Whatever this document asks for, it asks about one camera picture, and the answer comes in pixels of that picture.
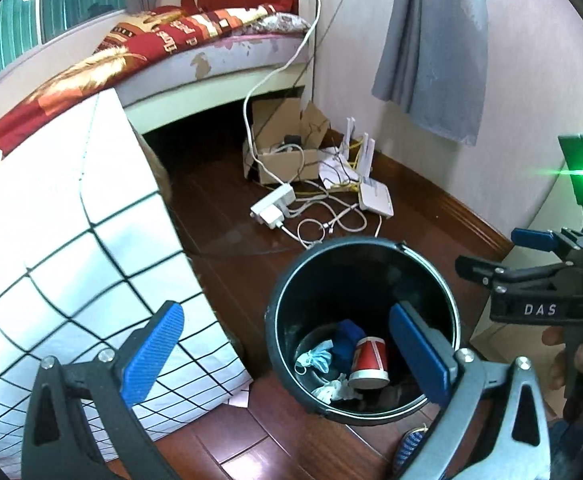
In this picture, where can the crumpled light blue face mask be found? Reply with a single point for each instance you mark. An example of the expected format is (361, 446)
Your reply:
(318, 358)

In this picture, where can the crumpled dark blue cloth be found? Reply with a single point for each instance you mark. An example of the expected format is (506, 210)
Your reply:
(345, 339)

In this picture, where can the black round trash bin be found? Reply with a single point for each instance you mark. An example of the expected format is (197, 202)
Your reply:
(348, 286)

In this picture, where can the open cardboard box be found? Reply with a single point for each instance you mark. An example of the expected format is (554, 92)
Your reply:
(288, 137)

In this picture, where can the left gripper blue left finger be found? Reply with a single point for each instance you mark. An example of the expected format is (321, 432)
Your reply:
(125, 380)

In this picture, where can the lavender padded bed base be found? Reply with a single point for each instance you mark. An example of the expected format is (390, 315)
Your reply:
(216, 74)

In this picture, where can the white grid pattern mattress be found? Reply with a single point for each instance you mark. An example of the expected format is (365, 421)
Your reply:
(88, 252)

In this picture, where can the grey hanging curtain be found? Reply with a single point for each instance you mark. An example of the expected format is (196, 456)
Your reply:
(434, 65)

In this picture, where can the white power strip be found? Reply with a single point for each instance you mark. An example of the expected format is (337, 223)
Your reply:
(271, 209)

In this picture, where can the red patterned blanket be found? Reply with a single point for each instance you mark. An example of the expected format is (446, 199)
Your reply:
(153, 37)

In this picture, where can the crumpled white tissue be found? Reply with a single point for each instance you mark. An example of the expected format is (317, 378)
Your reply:
(336, 390)

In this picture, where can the white wifi router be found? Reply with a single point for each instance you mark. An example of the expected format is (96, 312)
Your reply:
(356, 159)

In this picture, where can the blue striped slipper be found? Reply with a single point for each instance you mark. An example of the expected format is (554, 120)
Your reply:
(407, 446)

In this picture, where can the red paper cup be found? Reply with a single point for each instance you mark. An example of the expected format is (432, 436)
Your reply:
(369, 370)

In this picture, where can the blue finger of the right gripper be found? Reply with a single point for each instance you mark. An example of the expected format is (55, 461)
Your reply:
(563, 240)
(486, 272)

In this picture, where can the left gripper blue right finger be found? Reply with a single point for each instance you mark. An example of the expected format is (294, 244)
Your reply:
(450, 378)

